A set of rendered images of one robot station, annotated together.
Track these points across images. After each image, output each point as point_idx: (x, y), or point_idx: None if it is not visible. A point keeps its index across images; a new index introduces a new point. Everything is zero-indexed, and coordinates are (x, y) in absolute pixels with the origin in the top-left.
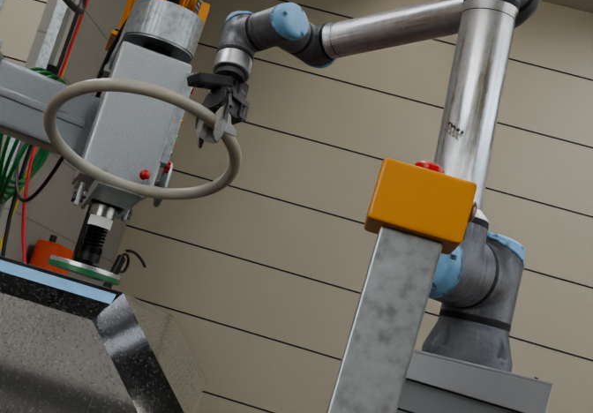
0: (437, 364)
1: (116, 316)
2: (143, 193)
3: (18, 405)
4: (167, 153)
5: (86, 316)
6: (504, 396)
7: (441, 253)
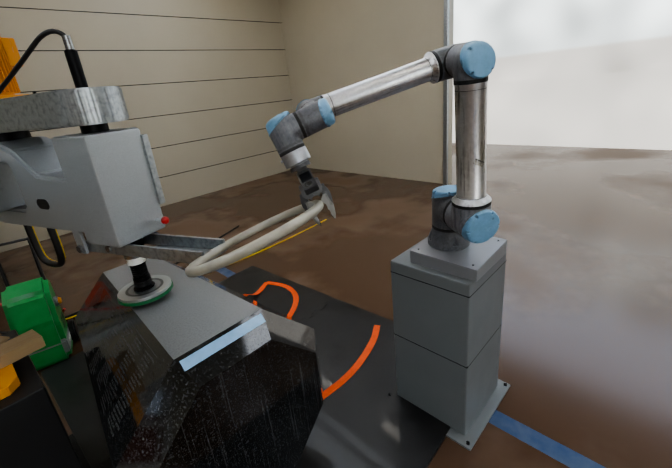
0: (487, 263)
1: (271, 323)
2: (227, 248)
3: (259, 405)
4: (162, 196)
5: (266, 340)
6: (499, 256)
7: (494, 225)
